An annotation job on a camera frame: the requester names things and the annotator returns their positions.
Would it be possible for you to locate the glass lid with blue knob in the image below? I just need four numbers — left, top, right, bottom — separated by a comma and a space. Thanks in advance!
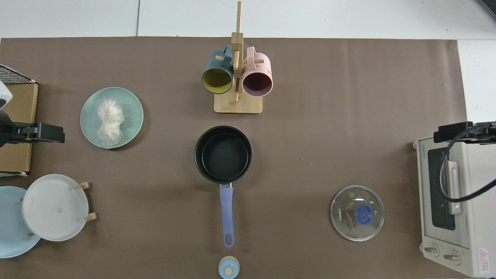
331, 185, 385, 242

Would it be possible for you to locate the white plate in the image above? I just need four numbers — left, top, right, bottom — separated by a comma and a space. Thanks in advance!
21, 174, 90, 242

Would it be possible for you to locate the pale green plate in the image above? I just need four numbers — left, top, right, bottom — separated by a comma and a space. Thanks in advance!
80, 87, 144, 150

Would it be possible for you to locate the wooden plate rack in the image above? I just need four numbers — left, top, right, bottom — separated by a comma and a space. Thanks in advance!
17, 181, 98, 238

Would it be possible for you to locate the light blue plate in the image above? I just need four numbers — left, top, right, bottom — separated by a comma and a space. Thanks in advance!
0, 186, 42, 258

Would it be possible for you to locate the pale toaster oven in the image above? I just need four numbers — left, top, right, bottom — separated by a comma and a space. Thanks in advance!
413, 134, 496, 278

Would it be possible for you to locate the brown table cloth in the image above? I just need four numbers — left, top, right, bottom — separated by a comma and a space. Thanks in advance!
0, 37, 468, 279

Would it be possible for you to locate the dark grey corner panel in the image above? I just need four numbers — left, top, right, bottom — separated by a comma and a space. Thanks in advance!
477, 0, 496, 21

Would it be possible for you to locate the dark teal cup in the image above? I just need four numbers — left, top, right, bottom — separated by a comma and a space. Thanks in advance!
201, 45, 234, 95

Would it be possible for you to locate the wooden cup stand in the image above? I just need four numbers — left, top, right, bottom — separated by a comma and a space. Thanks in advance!
214, 1, 265, 114

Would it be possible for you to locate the pink ribbed cup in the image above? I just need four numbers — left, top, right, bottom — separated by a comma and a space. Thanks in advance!
242, 46, 274, 97

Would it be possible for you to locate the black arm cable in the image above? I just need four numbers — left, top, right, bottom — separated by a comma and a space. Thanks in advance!
439, 123, 496, 203

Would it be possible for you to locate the wire basket with wooden floor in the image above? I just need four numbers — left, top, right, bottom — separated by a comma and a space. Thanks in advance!
0, 64, 39, 177

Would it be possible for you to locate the black pot with blue handle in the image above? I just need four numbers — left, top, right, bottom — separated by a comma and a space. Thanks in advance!
194, 126, 253, 248

